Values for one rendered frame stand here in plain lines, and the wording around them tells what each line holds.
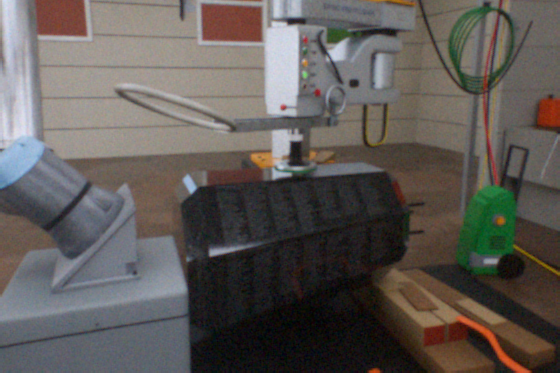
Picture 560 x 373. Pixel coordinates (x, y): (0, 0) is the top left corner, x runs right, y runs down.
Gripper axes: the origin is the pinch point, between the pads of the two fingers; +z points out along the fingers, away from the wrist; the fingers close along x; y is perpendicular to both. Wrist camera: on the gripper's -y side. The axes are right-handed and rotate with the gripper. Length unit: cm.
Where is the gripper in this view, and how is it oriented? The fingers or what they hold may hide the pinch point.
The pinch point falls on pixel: (170, 11)
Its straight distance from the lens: 175.5
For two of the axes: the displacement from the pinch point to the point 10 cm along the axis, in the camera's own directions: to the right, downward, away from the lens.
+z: -2.8, 9.6, -0.9
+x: 2.5, 1.6, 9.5
